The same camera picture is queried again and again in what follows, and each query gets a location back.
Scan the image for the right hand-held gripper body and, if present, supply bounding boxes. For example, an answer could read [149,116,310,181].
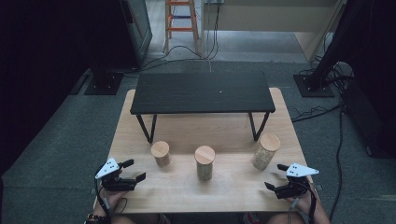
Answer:
[275,162,320,200]

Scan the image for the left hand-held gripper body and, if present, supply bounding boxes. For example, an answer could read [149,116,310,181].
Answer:
[94,157,138,192]

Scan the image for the glass jar with grains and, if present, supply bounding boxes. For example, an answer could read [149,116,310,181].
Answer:
[250,133,282,172]

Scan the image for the tall glass jar with leaves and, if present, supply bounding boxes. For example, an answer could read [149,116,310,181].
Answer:
[194,145,217,182]

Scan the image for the black shelf with metal legs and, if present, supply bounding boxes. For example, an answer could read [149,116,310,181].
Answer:
[130,72,276,145]

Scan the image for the person's left hand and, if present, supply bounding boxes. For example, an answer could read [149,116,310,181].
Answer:
[98,186,129,216]

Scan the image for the person's right hand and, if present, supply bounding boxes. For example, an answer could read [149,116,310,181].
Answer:
[286,184,319,217]

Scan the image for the person's right knee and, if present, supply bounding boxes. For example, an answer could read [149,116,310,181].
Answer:
[267,214,302,224]

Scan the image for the person's knee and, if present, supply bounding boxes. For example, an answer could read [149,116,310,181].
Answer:
[110,214,171,224]
[267,214,302,224]

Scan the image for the small reddish item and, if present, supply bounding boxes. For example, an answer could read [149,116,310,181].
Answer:
[242,212,260,224]

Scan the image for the person's left knee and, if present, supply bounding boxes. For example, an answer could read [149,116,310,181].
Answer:
[110,214,171,224]

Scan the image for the black case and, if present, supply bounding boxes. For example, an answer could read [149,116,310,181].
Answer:
[340,77,396,158]

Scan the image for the black stand column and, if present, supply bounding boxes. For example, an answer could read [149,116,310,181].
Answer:
[307,0,368,90]

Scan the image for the dark upright monitor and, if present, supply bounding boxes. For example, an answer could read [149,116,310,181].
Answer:
[120,0,153,68]

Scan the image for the wooden step ladder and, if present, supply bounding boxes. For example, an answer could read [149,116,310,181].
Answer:
[163,0,200,54]

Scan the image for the beige desk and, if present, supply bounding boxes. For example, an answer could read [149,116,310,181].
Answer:
[200,0,348,62]

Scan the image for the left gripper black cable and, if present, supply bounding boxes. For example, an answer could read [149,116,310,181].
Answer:
[93,178,114,218]

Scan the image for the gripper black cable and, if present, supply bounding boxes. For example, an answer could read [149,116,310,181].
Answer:
[292,181,318,224]
[93,178,114,218]

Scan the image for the left gripper thin strap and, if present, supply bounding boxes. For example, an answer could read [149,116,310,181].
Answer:
[113,197,129,216]

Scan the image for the gripper thin strap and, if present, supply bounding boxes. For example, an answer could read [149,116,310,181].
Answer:
[113,197,129,216]
[287,197,302,224]

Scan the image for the right gripper thin strap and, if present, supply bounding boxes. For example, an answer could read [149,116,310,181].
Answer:
[287,197,302,224]

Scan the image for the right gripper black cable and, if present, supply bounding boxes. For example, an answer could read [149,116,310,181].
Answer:
[292,181,318,224]

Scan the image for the tangled black cable bundle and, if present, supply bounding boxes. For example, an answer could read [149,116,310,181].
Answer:
[323,55,355,91]

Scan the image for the hanging black cables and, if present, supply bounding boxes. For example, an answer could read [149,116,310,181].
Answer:
[205,0,222,61]

